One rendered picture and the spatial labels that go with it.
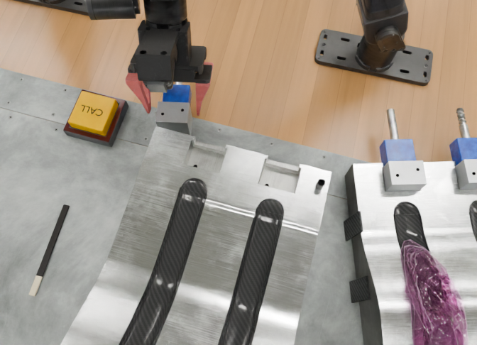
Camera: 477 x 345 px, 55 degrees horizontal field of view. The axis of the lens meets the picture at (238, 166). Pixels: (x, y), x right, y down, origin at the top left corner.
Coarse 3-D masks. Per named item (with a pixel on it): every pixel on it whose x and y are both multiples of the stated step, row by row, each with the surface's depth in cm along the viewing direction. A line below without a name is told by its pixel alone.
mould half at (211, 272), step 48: (144, 192) 63; (240, 192) 62; (288, 192) 62; (144, 240) 61; (240, 240) 60; (288, 240) 60; (96, 288) 57; (144, 288) 58; (192, 288) 58; (288, 288) 59; (96, 336) 53; (192, 336) 54; (288, 336) 56
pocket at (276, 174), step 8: (264, 160) 65; (272, 160) 66; (264, 168) 67; (272, 168) 67; (280, 168) 66; (288, 168) 65; (296, 168) 65; (264, 176) 66; (272, 176) 66; (280, 176) 66; (288, 176) 66; (296, 176) 66; (264, 184) 66; (272, 184) 66; (280, 184) 66; (288, 184) 66; (296, 184) 66
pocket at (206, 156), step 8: (192, 144) 67; (200, 144) 67; (208, 144) 67; (192, 152) 67; (200, 152) 67; (208, 152) 67; (216, 152) 67; (224, 152) 66; (192, 160) 67; (200, 160) 67; (208, 160) 67; (216, 160) 67; (208, 168) 67; (216, 168) 67
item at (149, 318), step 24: (192, 192) 63; (192, 216) 62; (264, 216) 62; (168, 240) 61; (192, 240) 60; (264, 240) 61; (168, 264) 60; (264, 264) 60; (168, 288) 59; (240, 288) 59; (264, 288) 59; (144, 312) 56; (168, 312) 56; (240, 312) 58; (144, 336) 54; (240, 336) 56
